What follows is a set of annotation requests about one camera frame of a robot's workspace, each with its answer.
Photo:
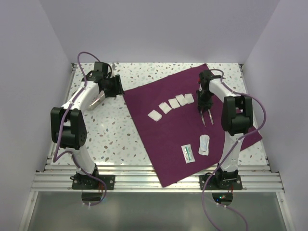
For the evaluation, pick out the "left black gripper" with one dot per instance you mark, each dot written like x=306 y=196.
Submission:
x=118 y=89

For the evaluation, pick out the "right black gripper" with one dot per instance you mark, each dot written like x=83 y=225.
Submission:
x=206 y=105

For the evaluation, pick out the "silver straight tweezers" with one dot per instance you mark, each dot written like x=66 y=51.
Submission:
x=202 y=118

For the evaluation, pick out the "white gauze pad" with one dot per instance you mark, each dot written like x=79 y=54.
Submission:
x=154 y=115
x=165 y=107
x=189 y=98
x=174 y=103
x=181 y=99

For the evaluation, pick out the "stainless steel tray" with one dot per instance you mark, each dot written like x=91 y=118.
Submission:
x=96 y=102

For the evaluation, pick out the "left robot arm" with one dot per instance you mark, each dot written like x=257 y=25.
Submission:
x=68 y=129

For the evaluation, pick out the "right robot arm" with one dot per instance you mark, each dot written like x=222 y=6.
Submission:
x=236 y=121

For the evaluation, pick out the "white blue sterile pouch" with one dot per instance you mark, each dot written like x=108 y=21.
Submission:
x=204 y=145

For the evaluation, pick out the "purple cloth mat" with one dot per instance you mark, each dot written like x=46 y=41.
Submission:
x=163 y=139

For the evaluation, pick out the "green white sealed packet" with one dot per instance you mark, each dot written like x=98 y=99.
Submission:
x=187 y=153

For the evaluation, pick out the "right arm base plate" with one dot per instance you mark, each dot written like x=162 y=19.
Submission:
x=214 y=184

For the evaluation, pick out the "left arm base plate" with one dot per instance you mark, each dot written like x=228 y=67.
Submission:
x=106 y=181

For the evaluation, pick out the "aluminium rail frame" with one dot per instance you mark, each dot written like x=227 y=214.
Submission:
x=116 y=148

